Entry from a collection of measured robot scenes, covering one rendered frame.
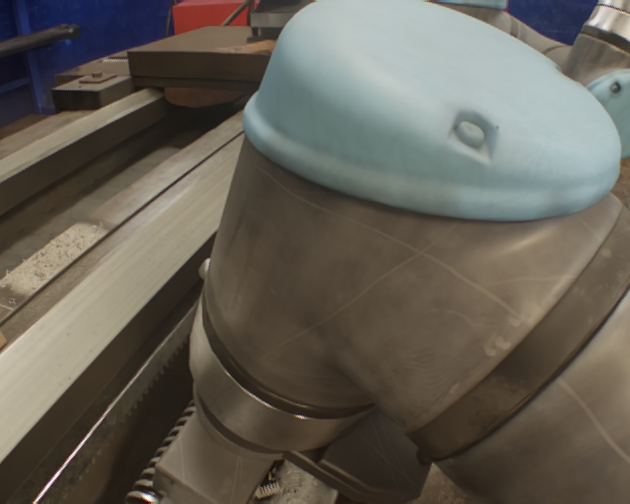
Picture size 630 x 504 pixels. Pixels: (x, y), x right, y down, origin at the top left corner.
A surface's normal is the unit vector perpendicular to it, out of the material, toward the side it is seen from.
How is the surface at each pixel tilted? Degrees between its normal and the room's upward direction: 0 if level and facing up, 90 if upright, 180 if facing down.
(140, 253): 36
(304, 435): 107
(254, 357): 92
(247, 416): 97
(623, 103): 94
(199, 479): 25
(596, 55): 72
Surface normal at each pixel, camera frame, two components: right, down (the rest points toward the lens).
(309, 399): -0.11, 0.74
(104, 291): 0.55, -0.57
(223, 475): 0.32, -0.61
